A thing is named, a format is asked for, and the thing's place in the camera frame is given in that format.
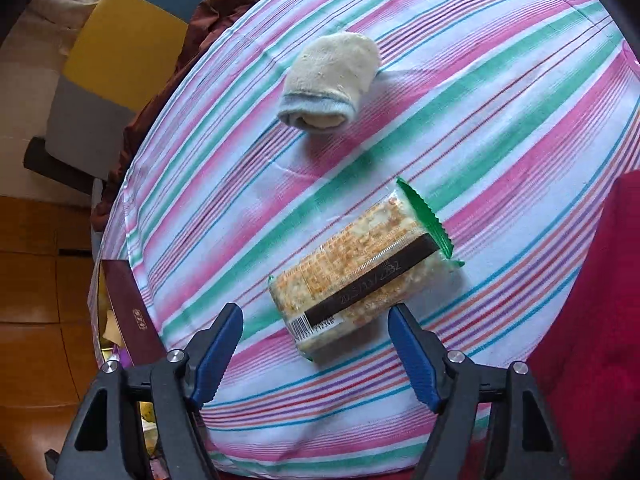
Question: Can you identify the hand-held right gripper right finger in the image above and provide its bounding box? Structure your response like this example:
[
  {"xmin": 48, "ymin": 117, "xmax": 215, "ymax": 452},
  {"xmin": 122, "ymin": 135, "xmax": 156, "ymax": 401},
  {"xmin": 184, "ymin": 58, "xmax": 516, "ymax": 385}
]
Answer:
[{"xmin": 387, "ymin": 302, "xmax": 573, "ymax": 480}]

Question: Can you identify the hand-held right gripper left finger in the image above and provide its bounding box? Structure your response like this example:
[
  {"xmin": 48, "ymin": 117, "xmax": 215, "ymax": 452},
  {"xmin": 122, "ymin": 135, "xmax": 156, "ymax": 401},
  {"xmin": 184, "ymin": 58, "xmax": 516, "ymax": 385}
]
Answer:
[{"xmin": 52, "ymin": 302, "xmax": 245, "ymax": 480}]

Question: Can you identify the gold tin box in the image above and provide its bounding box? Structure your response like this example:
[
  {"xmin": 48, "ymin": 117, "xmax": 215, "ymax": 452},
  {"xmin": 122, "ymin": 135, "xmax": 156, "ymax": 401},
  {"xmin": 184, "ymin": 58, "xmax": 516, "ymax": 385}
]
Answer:
[{"xmin": 90, "ymin": 258, "xmax": 168, "ymax": 376}]

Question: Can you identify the cracker packet with green ends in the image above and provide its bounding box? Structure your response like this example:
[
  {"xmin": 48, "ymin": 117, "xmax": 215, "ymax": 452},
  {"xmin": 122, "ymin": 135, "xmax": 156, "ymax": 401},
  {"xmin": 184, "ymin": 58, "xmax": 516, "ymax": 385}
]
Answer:
[{"xmin": 267, "ymin": 177, "xmax": 466, "ymax": 363}]

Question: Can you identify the red cloth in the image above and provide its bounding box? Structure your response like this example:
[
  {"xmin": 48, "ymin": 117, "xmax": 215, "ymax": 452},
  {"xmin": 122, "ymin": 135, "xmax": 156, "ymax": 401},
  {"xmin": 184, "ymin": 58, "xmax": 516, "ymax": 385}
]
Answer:
[{"xmin": 525, "ymin": 170, "xmax": 640, "ymax": 480}]

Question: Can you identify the wooden wardrobe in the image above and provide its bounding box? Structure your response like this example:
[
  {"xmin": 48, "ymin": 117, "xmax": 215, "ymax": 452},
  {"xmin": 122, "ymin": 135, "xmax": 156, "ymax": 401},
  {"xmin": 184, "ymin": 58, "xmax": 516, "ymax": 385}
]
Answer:
[{"xmin": 0, "ymin": 195, "xmax": 101, "ymax": 461}]

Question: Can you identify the dark red blanket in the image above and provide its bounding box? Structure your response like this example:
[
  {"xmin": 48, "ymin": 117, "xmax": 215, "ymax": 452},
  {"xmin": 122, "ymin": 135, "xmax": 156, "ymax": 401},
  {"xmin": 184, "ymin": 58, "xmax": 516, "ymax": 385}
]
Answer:
[{"xmin": 90, "ymin": 0, "xmax": 296, "ymax": 231}]

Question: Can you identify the black rolled mat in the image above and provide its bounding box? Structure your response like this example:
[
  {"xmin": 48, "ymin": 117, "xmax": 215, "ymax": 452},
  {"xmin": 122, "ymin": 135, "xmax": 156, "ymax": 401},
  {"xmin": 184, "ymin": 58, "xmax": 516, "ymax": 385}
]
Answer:
[{"xmin": 22, "ymin": 137, "xmax": 101, "ymax": 193}]

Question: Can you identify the rolled cream sock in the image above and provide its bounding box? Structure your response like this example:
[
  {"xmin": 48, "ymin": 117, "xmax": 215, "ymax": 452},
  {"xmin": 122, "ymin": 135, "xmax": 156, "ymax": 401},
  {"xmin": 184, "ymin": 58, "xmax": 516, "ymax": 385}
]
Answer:
[{"xmin": 277, "ymin": 31, "xmax": 381, "ymax": 131}]

